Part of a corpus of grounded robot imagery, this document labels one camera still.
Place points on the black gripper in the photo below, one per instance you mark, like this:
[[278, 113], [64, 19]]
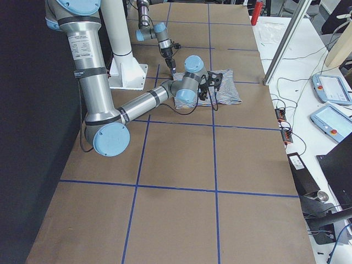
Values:
[[166, 52], [203, 89]]

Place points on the navy white striped polo shirt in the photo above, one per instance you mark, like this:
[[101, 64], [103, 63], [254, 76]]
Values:
[[227, 94]]

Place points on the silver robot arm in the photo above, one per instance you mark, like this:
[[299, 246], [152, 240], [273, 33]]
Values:
[[110, 110], [148, 30]]

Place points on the far orange USB hub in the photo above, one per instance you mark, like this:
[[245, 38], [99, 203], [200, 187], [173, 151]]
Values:
[[280, 114]]

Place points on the orange usb hub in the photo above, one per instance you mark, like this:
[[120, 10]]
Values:
[[280, 114], [286, 133]]

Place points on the brown paper table mat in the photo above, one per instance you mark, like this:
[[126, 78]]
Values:
[[207, 187]]

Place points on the clear plastic bag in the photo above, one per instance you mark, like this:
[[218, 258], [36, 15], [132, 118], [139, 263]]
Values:
[[271, 33]]

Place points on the near orange USB hub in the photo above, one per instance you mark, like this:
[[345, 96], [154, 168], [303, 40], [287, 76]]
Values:
[[286, 133]]

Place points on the red cylinder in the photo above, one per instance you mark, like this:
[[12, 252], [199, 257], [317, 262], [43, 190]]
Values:
[[256, 12]]

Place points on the far teach pendant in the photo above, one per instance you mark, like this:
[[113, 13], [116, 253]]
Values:
[[331, 89]]

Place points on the teach pendant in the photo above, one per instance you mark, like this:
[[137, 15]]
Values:
[[331, 89], [332, 122]]

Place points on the near teach pendant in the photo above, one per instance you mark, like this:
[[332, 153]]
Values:
[[332, 122]]

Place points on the black box with label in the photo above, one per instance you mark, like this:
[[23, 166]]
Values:
[[304, 182]]

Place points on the black monitor stand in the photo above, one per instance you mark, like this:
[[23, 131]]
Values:
[[323, 219]]

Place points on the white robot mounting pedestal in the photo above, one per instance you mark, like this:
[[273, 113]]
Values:
[[125, 72]]

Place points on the aluminium frame post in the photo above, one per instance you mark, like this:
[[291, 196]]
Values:
[[289, 33]]

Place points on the wooden post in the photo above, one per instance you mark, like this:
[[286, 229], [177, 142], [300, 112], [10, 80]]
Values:
[[342, 48]]

